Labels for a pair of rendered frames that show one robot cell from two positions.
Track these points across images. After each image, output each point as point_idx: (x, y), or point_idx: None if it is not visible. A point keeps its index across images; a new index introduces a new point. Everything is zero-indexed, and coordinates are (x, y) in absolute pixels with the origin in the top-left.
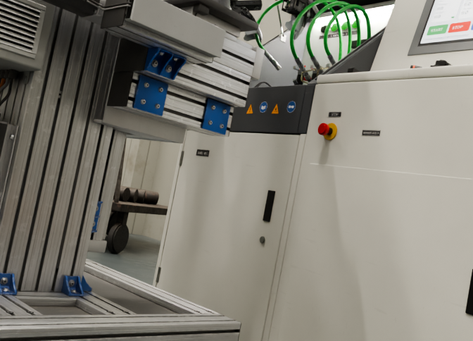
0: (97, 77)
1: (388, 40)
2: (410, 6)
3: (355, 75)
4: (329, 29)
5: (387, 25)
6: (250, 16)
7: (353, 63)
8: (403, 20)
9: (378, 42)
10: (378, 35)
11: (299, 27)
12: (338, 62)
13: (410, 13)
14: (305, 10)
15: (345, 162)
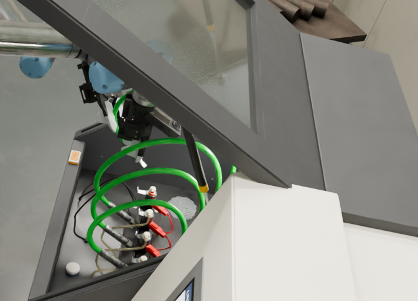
0: None
1: (147, 290)
2: (170, 275)
3: None
4: (91, 230)
5: (159, 265)
6: (99, 102)
7: (93, 296)
8: (160, 284)
9: (144, 278)
10: (148, 268)
11: (135, 155)
12: (72, 289)
13: (164, 284)
14: (116, 158)
15: None
